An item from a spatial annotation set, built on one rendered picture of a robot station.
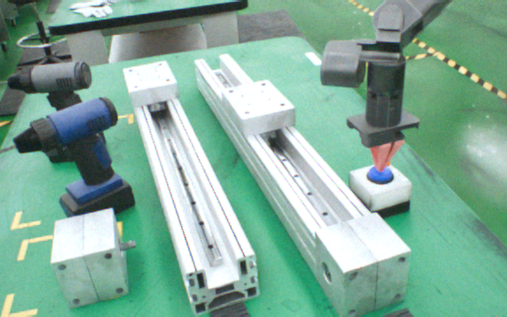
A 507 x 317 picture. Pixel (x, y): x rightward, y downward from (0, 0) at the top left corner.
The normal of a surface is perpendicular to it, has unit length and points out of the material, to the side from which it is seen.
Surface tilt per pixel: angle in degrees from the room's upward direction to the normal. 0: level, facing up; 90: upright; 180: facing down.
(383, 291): 90
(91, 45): 90
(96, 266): 90
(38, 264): 0
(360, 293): 90
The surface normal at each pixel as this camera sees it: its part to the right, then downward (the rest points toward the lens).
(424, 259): -0.08, -0.85
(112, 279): 0.28, 0.48
